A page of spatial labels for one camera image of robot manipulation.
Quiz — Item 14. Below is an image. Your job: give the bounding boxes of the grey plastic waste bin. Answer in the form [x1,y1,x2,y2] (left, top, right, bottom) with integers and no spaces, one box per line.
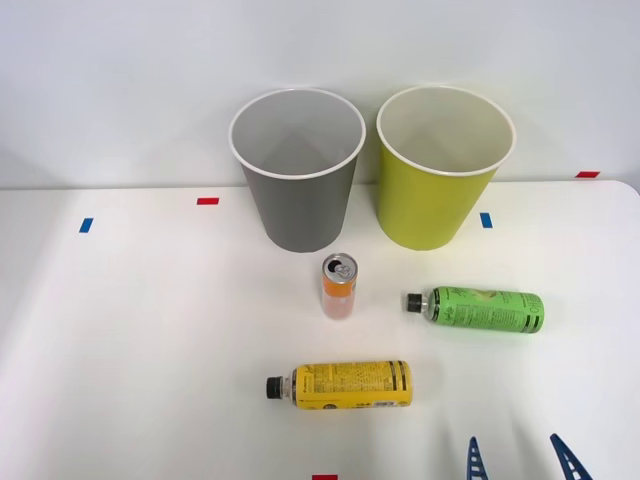
[228,87,367,254]

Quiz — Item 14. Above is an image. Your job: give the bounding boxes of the yellow label plastic bottle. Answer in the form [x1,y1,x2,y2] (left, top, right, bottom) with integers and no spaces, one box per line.
[265,359,414,411]

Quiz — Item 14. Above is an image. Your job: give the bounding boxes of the orange and white drink can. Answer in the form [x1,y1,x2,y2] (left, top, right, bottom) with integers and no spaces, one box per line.
[320,252,359,321]

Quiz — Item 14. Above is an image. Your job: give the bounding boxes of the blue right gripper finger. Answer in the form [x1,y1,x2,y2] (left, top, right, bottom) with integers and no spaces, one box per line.
[466,436,487,480]
[549,433,594,480]

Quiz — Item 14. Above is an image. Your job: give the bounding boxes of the green label plastic bottle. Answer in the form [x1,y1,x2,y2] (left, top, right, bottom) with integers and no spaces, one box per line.
[402,285,545,335]

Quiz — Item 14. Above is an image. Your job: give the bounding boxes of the yellow-green plastic waste bin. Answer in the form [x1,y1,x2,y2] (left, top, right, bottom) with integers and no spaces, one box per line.
[375,84,517,253]

